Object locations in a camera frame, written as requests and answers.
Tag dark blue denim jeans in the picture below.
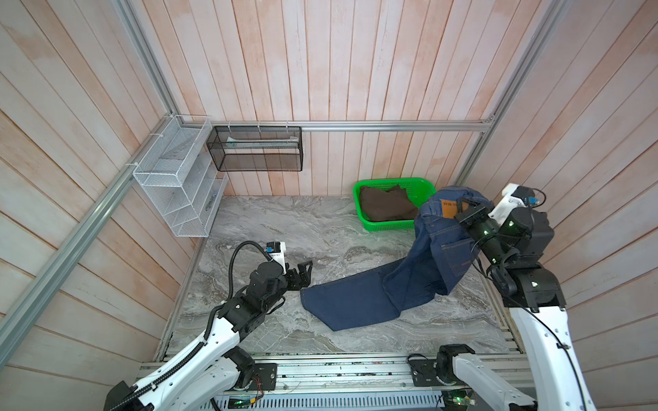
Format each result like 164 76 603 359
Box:
301 186 494 332

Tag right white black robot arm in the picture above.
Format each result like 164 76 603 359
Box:
435 198 596 410

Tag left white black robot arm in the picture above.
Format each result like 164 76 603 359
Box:
104 260 313 410

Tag folded dark brown trousers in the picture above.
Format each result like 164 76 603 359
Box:
359 185 419 223

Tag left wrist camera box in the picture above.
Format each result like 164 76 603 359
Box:
266 241 286 269

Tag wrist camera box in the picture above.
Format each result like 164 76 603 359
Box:
266 241 286 269
488 183 539 226

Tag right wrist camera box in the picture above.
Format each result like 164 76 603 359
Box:
488 183 539 226

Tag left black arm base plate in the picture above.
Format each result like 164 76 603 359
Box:
233 362 278 391

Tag horizontal aluminium wall rail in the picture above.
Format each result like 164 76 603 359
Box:
208 120 493 133

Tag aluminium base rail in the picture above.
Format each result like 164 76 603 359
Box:
130 351 556 411

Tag black corrugated cable hose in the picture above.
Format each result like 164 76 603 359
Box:
107 240 273 411

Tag black mesh wall basket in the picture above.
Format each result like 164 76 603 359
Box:
207 125 304 172

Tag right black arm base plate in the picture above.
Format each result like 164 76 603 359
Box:
407 354 441 387

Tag white wire mesh shelf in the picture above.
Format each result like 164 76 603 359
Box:
133 115 228 238

